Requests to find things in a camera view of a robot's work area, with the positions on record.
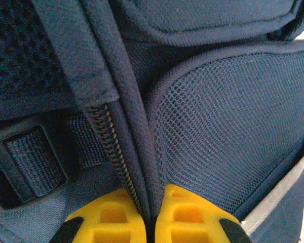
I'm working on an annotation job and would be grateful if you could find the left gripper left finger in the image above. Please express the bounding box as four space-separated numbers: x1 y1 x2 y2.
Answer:
49 188 147 243

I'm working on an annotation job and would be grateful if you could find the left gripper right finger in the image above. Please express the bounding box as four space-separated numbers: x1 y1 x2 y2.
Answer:
154 184 253 243

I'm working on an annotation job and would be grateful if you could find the navy blue backpack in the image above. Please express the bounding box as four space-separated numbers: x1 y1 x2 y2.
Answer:
0 0 304 243

